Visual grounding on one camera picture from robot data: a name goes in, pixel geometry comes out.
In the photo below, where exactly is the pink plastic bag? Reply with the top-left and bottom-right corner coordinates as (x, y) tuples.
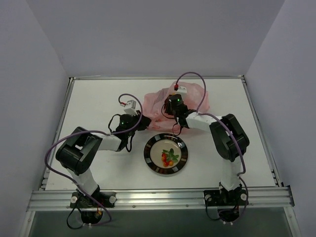
(142, 82), (210, 133)

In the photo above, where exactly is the red cherry tomato sprig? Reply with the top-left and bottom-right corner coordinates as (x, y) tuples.
(161, 148), (180, 167)

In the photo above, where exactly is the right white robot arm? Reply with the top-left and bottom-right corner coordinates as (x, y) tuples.
(163, 94), (250, 204)

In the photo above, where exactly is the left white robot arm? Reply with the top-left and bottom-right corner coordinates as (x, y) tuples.
(55, 111), (151, 207)

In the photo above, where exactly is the black rimmed ceramic plate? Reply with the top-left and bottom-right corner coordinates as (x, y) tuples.
(144, 133), (188, 175)

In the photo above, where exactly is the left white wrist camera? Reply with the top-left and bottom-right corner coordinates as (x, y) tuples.
(120, 100), (137, 116)

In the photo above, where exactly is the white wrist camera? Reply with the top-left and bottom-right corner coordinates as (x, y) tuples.
(173, 84), (188, 96)
(120, 100), (137, 116)

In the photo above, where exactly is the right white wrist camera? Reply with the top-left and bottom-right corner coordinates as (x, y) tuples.
(173, 84), (188, 96)

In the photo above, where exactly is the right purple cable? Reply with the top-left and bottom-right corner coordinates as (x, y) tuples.
(174, 71), (249, 222)

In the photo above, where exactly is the purple cable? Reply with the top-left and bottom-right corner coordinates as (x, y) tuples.
(44, 93), (144, 226)
(174, 71), (249, 222)

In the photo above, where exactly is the aluminium front rail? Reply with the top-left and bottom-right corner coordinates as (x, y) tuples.
(27, 187), (295, 211)

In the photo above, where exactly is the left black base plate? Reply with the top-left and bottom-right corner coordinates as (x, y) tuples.
(69, 191), (117, 208)

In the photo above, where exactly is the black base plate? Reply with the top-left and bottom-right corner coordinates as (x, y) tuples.
(203, 188), (249, 206)
(69, 191), (117, 208)

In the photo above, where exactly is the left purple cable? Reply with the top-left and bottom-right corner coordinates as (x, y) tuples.
(44, 93), (144, 226)

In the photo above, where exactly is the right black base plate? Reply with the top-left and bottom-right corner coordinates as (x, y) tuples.
(203, 188), (249, 206)

